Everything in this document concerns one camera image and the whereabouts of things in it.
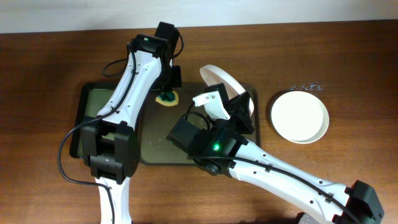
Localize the green and yellow sponge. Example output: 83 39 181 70
155 90 179 107

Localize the pink rimmed white plate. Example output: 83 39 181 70
192 65 246 120

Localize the white plate yellow stain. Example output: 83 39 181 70
271 91 330 144

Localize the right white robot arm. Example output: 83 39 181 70
187 84 384 223

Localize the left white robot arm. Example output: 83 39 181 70
80 33 183 223

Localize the large dark brown tray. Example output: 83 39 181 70
137 83 261 166

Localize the small green tray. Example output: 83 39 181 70
69 82 117 159

